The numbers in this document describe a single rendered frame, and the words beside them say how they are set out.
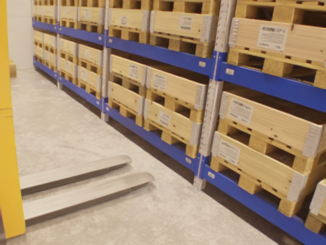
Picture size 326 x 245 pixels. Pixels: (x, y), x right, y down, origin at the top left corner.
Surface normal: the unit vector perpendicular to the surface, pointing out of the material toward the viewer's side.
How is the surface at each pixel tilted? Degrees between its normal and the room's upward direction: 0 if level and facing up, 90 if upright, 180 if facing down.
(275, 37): 90
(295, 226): 90
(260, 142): 90
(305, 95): 90
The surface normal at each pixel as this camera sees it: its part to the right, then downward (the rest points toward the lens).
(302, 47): -0.79, 0.14
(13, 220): 0.62, 0.33
